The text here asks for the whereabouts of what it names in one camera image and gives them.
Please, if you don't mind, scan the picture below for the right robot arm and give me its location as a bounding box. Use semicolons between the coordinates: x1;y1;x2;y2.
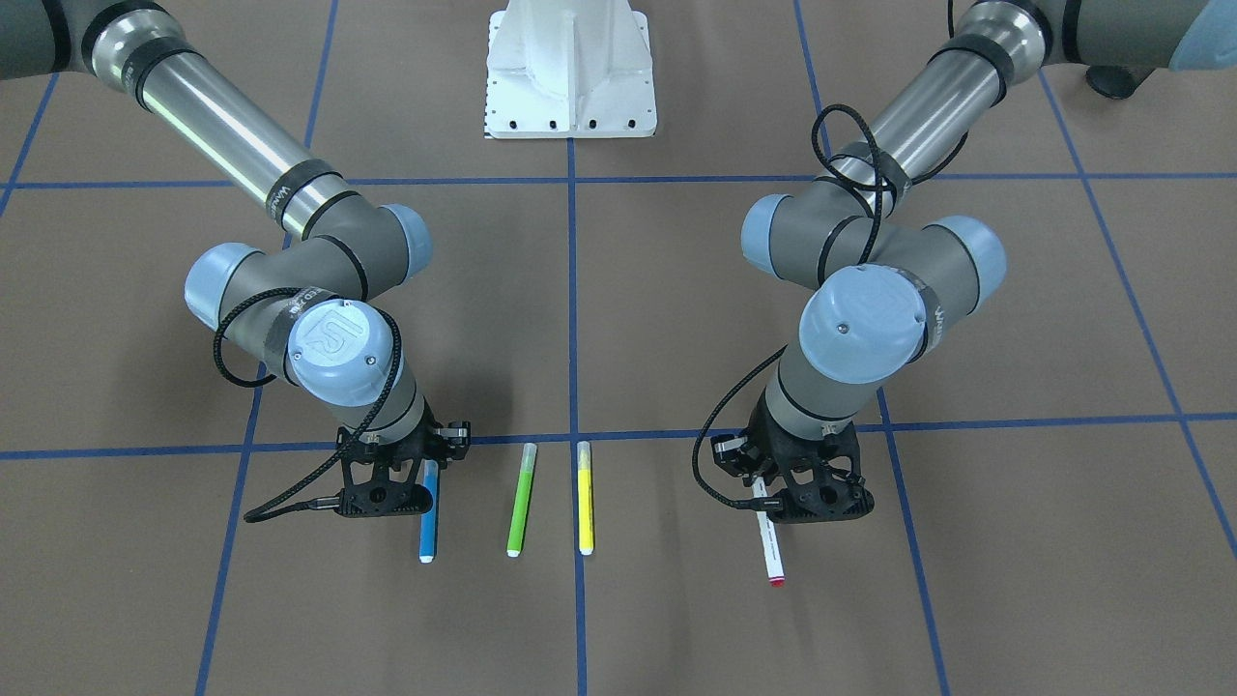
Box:
2;1;429;469

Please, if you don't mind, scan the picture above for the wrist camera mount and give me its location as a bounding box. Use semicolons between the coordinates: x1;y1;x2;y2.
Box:
336;422;470;518
710;430;875;524

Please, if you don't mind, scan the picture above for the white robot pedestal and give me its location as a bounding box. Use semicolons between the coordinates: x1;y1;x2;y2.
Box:
482;1;658;140

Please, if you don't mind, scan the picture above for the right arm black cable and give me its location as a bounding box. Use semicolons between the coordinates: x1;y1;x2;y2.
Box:
213;286;402;525

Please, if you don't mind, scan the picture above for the red white marker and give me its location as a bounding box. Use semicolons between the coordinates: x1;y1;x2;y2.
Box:
756;509;785;588

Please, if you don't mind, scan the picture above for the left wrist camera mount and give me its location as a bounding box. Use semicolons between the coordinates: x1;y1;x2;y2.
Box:
710;430;875;524

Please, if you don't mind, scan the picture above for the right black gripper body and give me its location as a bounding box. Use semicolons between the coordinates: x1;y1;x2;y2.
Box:
372;405;447;464

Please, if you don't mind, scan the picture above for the blue highlighter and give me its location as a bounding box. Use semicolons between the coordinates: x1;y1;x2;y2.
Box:
417;461;442;565

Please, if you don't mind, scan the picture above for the yellow highlighter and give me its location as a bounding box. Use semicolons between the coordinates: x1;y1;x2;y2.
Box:
576;441;595;558

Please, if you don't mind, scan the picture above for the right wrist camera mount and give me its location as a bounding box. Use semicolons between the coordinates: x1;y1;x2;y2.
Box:
336;422;470;518

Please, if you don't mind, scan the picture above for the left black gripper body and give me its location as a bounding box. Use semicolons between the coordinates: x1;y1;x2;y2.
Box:
746;396;861;475

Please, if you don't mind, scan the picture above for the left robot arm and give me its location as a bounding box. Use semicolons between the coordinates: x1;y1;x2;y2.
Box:
714;1;1235;476

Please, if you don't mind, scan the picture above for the green highlighter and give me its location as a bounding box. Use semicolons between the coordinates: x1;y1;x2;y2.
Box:
506;443;538;559

